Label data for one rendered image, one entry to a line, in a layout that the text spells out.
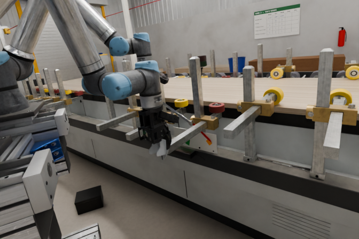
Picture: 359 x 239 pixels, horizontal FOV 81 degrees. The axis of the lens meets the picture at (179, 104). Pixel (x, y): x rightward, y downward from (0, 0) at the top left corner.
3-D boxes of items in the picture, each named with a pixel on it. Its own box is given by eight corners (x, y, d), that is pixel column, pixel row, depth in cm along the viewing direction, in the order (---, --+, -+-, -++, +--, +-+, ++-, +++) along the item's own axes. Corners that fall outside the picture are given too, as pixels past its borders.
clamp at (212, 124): (213, 130, 98) (213, 120, 96) (190, 126, 106) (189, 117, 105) (219, 126, 102) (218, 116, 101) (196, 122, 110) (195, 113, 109)
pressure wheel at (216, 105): (220, 128, 106) (219, 106, 103) (207, 126, 111) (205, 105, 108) (227, 122, 112) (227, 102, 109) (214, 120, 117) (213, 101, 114)
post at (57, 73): (68, 120, 199) (55, 69, 186) (67, 119, 201) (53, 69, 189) (72, 119, 202) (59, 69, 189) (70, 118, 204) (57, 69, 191)
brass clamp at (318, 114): (356, 126, 64) (358, 111, 63) (305, 121, 72) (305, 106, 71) (355, 120, 69) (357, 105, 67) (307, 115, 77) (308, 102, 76)
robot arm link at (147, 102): (150, 91, 76) (167, 92, 71) (152, 103, 77) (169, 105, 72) (134, 96, 71) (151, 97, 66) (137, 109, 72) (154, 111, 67)
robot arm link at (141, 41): (131, 34, 104) (148, 32, 105) (134, 57, 107) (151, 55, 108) (131, 33, 96) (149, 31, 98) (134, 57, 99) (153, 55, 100)
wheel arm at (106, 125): (100, 133, 111) (99, 125, 110) (96, 132, 113) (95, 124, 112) (157, 109, 143) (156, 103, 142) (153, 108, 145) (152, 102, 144)
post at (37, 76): (48, 116, 230) (35, 73, 218) (46, 116, 232) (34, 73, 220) (51, 115, 233) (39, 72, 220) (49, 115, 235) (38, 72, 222)
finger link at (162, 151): (154, 165, 75) (150, 142, 73) (165, 158, 80) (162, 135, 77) (160, 167, 73) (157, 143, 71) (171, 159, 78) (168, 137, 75)
